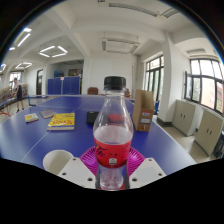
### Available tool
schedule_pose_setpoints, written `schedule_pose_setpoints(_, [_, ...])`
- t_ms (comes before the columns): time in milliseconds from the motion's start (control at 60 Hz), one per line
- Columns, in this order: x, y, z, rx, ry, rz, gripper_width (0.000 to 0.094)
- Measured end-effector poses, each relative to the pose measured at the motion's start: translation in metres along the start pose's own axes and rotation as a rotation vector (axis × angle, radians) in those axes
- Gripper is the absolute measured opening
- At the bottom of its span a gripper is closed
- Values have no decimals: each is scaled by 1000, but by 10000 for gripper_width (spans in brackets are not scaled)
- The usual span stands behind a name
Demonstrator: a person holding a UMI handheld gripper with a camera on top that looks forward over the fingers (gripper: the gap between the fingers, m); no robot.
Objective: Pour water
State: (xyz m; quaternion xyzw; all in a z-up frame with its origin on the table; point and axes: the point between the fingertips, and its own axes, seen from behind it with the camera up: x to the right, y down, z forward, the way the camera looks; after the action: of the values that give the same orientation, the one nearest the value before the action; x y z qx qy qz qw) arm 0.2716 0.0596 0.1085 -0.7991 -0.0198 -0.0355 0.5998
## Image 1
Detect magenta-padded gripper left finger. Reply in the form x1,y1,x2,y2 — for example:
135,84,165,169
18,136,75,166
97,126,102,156
57,146,98,190

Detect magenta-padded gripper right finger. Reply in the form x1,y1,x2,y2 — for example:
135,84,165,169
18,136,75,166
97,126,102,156
125,147,167,190

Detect clear red-labelled drink bottle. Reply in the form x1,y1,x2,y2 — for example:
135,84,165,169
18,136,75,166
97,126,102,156
92,75,135,192

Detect white cup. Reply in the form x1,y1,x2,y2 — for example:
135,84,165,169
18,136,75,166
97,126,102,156
42,149,75,176

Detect yellow book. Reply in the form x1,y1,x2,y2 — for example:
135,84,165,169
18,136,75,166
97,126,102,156
46,112,76,132

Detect brown cardboard box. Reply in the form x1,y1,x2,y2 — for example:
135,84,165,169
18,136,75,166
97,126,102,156
131,88,155,133

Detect red table tennis paddle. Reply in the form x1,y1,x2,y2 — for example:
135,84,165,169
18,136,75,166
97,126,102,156
107,113,125,123

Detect grey notebook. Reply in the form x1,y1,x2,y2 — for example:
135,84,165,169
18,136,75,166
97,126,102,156
39,109,58,120

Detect beige two-door cabinet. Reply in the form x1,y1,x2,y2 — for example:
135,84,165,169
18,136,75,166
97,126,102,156
194,109,224,157
171,99,198,137

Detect black bin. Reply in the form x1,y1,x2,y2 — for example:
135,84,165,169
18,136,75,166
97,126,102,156
213,129,224,159

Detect brown armchair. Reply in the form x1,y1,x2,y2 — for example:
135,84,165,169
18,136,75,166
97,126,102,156
87,86,100,96
123,87,132,99

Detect blue folded partition boards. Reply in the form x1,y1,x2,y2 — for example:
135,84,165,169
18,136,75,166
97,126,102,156
46,75,81,96

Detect tall dark-framed window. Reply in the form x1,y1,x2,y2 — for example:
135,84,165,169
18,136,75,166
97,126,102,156
143,55,165,101

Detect dark door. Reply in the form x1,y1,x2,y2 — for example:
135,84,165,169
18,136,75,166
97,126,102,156
35,68,44,96

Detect person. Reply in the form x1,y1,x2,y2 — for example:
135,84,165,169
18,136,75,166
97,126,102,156
12,77,25,114

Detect large dark-framed window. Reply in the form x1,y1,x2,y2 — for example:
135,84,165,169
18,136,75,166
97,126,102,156
184,58,224,114

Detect ceiling lights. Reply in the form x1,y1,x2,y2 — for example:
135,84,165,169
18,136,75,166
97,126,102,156
0,0,181,73

